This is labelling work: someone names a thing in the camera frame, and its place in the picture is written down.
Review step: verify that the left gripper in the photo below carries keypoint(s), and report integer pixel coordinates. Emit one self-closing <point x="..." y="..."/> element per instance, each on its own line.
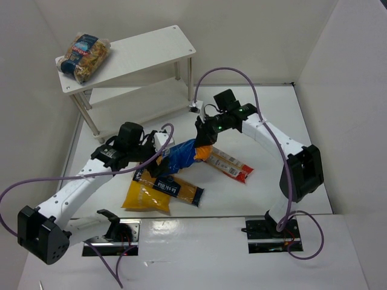
<point x="154" y="164"/>

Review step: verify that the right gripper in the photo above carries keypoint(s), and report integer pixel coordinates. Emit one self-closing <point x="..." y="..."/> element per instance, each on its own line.
<point x="204" y="135"/>

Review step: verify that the blue orange pasta bag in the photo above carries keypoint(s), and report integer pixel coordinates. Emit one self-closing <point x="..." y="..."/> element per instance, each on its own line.
<point x="184" y="155"/>

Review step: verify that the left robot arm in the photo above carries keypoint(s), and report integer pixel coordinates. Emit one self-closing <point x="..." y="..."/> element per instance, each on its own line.
<point x="48" y="230"/>

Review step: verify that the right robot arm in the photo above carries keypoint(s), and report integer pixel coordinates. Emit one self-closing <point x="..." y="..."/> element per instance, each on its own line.
<point x="302" y="171"/>

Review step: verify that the yellow fusilli pasta bag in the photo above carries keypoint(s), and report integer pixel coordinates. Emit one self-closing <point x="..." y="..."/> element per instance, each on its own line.
<point x="140" y="197"/>

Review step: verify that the white two-tier shelf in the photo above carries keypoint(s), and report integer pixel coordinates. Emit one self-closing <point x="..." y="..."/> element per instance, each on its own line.
<point x="144" y="78"/>

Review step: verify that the tricolour fusilli pasta bag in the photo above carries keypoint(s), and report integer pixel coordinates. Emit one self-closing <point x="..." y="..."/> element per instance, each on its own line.
<point x="83" y="57"/>

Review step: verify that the dark blue spaghetti pack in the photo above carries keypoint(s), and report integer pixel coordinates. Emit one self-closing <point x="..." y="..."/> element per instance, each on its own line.
<point x="170" y="185"/>

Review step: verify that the red spaghetti pack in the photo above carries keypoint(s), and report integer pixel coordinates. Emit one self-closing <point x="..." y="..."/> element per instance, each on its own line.
<point x="229" y="165"/>

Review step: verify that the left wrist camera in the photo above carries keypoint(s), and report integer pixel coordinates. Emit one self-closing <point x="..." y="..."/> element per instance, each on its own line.
<point x="160" y="138"/>

